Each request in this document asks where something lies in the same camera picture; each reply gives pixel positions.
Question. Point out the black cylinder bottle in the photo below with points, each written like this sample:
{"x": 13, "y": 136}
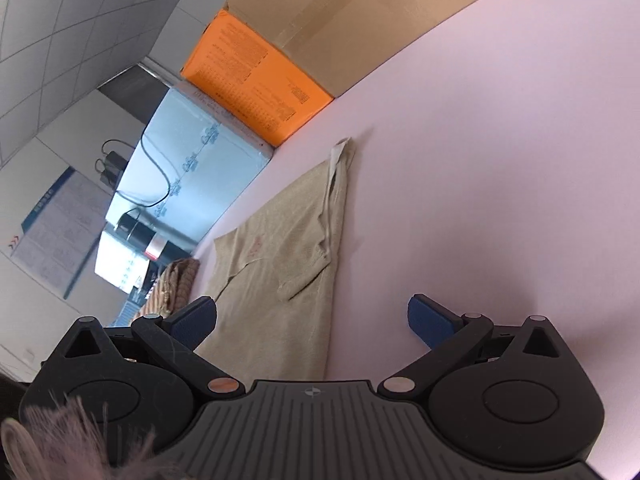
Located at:
{"x": 150, "y": 240}

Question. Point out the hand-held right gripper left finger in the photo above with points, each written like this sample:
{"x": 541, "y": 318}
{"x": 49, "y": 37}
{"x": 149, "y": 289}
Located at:
{"x": 196, "y": 320}

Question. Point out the orange printed box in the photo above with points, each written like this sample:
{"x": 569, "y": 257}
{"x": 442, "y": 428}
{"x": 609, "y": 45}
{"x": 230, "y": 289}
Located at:
{"x": 255, "y": 75}

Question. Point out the black power adapter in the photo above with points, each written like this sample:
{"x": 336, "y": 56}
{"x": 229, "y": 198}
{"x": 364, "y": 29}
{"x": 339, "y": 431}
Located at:
{"x": 112, "y": 165}

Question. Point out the light blue box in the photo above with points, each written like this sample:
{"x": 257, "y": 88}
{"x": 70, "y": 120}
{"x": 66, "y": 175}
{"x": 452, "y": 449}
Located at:
{"x": 195, "y": 165}

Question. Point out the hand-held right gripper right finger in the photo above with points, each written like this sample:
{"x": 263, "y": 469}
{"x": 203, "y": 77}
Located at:
{"x": 431, "y": 321}

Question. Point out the white printed carton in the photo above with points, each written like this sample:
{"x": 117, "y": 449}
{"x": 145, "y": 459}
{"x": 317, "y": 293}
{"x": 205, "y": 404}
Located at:
{"x": 120, "y": 260}

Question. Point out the brown cardboard box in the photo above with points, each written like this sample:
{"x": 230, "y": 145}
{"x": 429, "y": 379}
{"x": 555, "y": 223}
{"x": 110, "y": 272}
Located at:
{"x": 360, "y": 20}

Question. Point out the grey fuzzy sleeve cuff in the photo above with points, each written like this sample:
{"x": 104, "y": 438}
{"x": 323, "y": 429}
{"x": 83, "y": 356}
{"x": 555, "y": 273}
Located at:
{"x": 75, "y": 440}

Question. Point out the beige knit garment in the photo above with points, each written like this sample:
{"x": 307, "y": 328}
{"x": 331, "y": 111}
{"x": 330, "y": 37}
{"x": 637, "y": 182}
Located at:
{"x": 280, "y": 270}

